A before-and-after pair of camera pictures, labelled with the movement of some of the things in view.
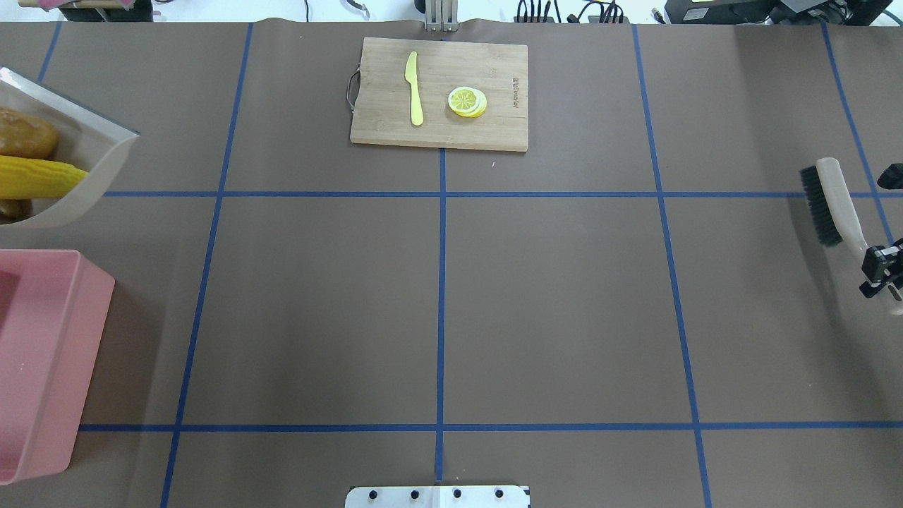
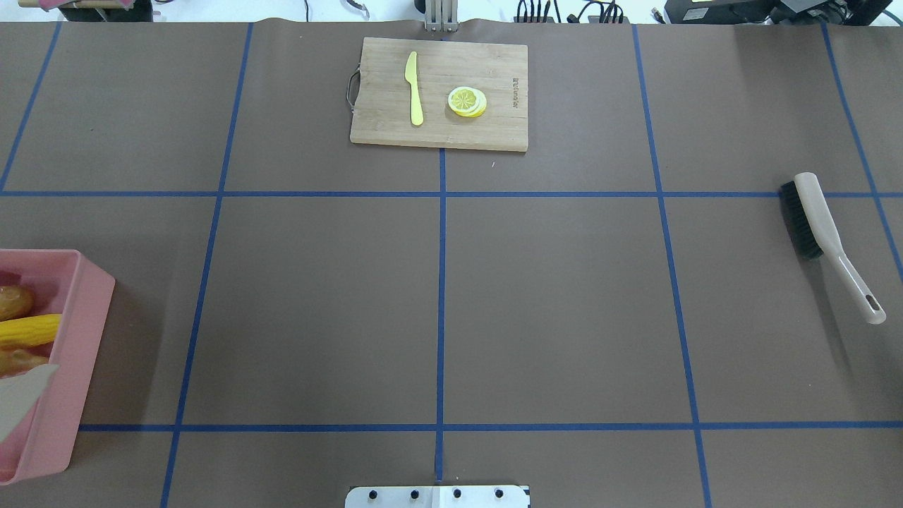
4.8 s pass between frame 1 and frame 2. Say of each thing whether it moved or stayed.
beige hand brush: moved
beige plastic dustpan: moved
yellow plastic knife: stayed
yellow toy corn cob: moved
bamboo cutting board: stayed
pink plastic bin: stayed
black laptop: stayed
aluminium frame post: stayed
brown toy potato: moved
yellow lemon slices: stayed
